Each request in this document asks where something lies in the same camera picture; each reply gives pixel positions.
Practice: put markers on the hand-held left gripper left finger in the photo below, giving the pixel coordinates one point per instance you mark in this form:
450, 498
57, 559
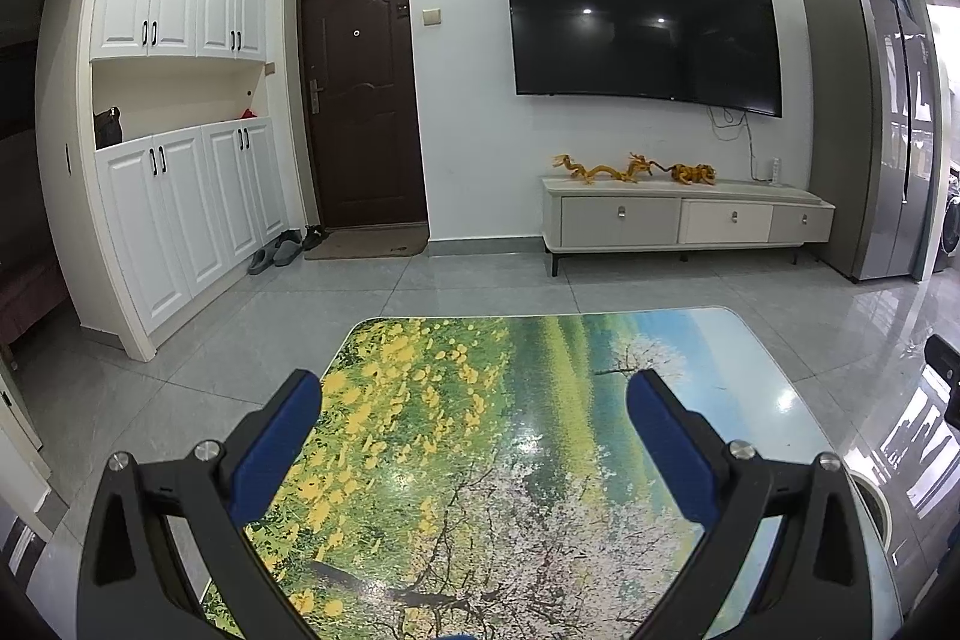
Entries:
274, 452

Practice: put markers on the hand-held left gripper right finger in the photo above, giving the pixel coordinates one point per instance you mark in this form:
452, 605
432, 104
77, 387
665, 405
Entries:
667, 452

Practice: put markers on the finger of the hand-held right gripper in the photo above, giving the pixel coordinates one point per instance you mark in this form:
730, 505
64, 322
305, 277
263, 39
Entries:
946, 362

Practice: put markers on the white round bin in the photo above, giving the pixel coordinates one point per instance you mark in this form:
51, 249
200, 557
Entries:
881, 512

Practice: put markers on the washing machine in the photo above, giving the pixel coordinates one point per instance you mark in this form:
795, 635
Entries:
951, 220

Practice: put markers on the grey slipper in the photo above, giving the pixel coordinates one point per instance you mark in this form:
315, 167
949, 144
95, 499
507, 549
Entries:
289, 251
261, 261

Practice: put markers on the black shoes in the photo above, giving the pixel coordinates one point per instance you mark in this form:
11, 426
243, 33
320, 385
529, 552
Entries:
315, 235

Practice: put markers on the brown doormat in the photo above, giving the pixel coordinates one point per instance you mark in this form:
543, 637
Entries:
360, 244

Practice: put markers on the silver refrigerator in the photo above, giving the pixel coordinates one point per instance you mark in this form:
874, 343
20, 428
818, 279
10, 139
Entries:
862, 145

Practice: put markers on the white television stand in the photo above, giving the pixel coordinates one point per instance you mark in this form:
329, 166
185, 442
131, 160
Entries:
622, 220

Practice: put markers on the white tall cabinet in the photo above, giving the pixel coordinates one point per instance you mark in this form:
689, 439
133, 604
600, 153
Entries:
176, 220

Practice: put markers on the white power strip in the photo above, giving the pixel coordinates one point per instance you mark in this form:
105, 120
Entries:
774, 171

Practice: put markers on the golden tiger ornament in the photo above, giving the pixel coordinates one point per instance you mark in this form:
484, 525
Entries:
694, 175

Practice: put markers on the dark red bed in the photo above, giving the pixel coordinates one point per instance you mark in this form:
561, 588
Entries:
34, 302

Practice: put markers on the short golden dragon ornament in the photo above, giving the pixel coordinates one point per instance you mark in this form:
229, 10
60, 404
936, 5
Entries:
645, 166

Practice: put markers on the long golden dragon ornament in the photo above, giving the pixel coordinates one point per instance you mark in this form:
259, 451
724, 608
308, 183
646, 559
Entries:
589, 171

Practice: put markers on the dark brown door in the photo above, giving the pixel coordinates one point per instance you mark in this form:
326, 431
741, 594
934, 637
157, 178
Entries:
364, 108

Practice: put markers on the black bag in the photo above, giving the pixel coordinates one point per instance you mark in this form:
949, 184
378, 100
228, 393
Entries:
107, 129

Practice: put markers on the black wall television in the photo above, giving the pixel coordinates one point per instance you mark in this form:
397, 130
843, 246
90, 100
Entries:
637, 18

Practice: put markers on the beige light switch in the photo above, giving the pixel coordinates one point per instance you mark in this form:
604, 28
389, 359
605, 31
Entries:
431, 16

